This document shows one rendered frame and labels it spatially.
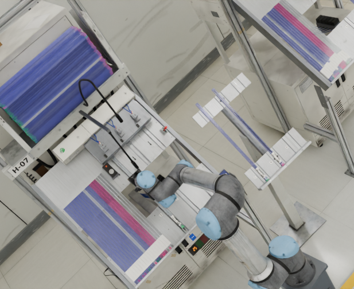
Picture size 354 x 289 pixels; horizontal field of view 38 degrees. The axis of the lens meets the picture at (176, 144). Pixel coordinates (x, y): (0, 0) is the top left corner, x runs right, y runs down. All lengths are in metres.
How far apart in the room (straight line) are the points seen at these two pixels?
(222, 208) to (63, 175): 0.99
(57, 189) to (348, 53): 1.70
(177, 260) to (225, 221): 1.17
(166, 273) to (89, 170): 0.82
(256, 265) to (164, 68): 2.73
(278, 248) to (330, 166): 1.33
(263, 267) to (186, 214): 0.58
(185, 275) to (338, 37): 1.61
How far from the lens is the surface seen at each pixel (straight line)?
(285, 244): 2.19
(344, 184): 3.29
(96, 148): 2.53
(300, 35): 2.89
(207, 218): 1.86
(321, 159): 3.47
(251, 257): 2.04
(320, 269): 2.35
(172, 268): 3.02
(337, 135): 3.06
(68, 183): 2.57
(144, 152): 2.57
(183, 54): 4.57
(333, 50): 2.91
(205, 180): 2.05
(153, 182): 2.17
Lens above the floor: 2.53
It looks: 38 degrees down
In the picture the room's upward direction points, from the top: 35 degrees counter-clockwise
